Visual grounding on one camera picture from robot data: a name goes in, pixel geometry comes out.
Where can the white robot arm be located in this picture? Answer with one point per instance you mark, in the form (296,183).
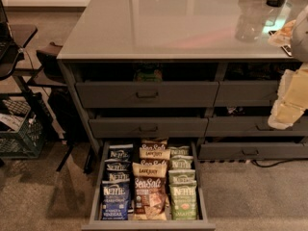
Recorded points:
(292,96)

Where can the bottom right drawer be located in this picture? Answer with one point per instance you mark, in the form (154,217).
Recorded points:
(214,151)

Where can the grey drawer cabinet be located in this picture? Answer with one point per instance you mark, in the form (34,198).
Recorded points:
(192,40)

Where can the rear blue Kettle bag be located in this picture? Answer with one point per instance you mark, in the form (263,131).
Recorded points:
(121,152)

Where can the green bag in top drawer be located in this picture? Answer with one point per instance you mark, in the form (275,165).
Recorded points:
(148,73)

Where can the top left drawer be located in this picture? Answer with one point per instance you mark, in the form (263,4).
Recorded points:
(147,94)

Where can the front green Kettle bag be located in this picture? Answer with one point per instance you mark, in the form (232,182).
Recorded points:
(183,200)

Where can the blue kettle bag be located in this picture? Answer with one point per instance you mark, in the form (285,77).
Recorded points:
(116,197)
(118,170)
(121,152)

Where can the black chair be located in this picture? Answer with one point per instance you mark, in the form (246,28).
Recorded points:
(14,39)

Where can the green kettle bag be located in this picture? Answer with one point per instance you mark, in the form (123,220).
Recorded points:
(179,150)
(183,200)
(181,175)
(181,162)

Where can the open bottom left drawer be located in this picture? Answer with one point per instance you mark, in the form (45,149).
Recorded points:
(97,224)

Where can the middle left drawer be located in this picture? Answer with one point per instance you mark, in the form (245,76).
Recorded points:
(147,127)

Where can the yellow late july bag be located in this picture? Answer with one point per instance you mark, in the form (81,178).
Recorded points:
(158,171)
(155,154)

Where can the rear green Kettle bag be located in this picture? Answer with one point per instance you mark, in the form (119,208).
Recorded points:
(179,150)

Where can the front blue Kettle bag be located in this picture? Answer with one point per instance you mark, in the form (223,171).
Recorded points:
(116,197)

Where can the middle right drawer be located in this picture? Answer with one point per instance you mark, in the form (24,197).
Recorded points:
(252,126)

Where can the green plastic crate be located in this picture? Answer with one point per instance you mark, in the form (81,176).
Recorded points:
(21,135)

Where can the top right drawer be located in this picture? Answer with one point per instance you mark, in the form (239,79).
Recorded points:
(246,93)

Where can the brown sea salt bag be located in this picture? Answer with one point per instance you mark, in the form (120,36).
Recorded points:
(157,144)
(150,198)

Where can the rear yellow Late July bag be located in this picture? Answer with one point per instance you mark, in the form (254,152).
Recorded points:
(155,154)

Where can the black white marker tag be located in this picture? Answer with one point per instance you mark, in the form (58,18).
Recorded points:
(286,48)

